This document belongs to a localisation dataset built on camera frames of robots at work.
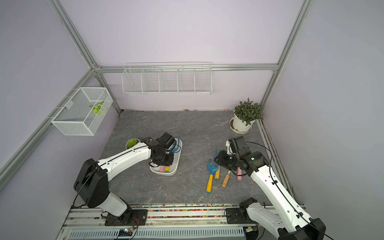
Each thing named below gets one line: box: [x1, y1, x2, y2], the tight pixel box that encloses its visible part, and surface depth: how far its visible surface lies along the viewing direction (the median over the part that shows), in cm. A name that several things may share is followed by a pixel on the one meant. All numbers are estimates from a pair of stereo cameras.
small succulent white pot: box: [125, 138, 141, 150], surface depth 93 cm
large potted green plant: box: [229, 97, 264, 134], surface depth 96 cm
